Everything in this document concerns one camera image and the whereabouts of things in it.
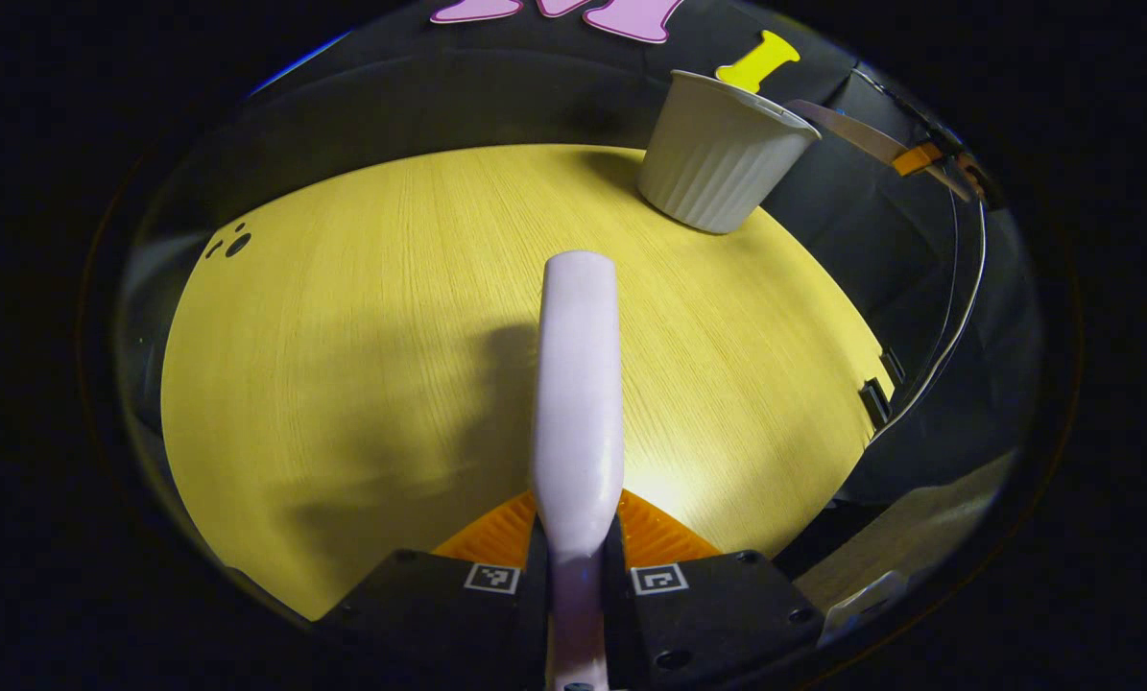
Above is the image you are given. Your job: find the white plastic bracket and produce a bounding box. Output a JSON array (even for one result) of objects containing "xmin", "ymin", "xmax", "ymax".
[{"xmin": 817, "ymin": 570, "xmax": 911, "ymax": 647}]

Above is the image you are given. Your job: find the lilac small broom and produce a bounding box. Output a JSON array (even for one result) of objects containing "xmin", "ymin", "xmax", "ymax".
[{"xmin": 529, "ymin": 250, "xmax": 626, "ymax": 691}]

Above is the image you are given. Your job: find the white ribbed garbage bin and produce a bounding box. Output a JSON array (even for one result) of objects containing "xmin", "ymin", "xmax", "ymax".
[{"xmin": 636, "ymin": 69, "xmax": 823, "ymax": 236}]

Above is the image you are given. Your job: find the thin white cable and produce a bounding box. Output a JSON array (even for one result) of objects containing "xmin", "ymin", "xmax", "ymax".
[{"xmin": 851, "ymin": 67, "xmax": 990, "ymax": 444}]

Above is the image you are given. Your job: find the yellow wooden desktop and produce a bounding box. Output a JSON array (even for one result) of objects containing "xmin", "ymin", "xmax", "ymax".
[{"xmin": 159, "ymin": 143, "xmax": 897, "ymax": 622}]

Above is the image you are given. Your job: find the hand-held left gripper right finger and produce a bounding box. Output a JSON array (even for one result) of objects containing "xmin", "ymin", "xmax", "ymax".
[{"xmin": 600, "ymin": 488, "xmax": 825, "ymax": 691}]

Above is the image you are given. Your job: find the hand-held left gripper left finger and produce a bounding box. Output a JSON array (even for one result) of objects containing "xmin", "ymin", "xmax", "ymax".
[{"xmin": 316, "ymin": 489, "xmax": 551, "ymax": 691}]

